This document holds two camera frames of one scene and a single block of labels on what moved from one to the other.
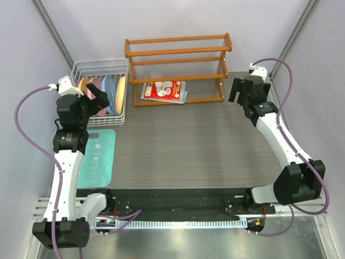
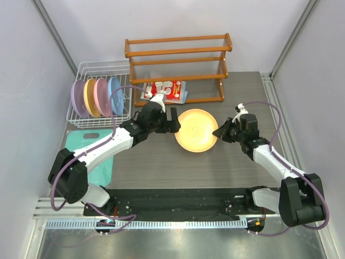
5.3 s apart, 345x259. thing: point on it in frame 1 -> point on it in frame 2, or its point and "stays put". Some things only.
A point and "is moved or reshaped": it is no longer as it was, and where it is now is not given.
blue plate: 108,86 is moved or reshaped
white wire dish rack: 111,75 stays put
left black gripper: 101,100 -> 172,126
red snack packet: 171,91 stays put
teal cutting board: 98,167 stays put
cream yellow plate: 119,95 -> 195,133
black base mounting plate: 183,204 stays put
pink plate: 97,82 is moved or reshaped
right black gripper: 238,84 -> 222,133
